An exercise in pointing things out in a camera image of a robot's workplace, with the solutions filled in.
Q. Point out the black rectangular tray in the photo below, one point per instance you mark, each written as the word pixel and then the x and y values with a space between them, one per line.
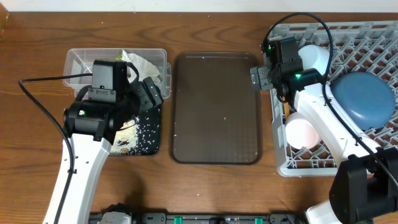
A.
pixel 152 133

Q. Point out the pink bowl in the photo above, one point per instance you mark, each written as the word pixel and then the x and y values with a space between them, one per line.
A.
pixel 300 134

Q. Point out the grey dishwasher rack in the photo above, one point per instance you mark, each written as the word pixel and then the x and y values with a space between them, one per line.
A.
pixel 357 47

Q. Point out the brown serving tray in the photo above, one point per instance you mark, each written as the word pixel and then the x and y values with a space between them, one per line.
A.
pixel 216 117

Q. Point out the light blue bowl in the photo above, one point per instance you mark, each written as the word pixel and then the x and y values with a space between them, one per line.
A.
pixel 314 56

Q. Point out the dark blue plate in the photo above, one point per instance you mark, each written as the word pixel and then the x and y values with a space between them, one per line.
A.
pixel 366 98

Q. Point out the white napkin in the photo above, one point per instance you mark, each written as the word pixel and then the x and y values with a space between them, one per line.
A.
pixel 144 67

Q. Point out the white rice pile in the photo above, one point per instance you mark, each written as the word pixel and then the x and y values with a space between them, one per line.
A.
pixel 130 137

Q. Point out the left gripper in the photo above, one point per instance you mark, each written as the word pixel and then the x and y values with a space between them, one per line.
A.
pixel 141 89

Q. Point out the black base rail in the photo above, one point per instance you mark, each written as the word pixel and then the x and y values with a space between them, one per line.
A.
pixel 272 218

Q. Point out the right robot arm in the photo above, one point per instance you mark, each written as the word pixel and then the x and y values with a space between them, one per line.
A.
pixel 365 185

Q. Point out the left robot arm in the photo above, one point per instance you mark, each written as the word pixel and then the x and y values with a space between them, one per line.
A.
pixel 84 158

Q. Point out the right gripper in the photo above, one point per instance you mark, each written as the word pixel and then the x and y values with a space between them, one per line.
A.
pixel 259 76

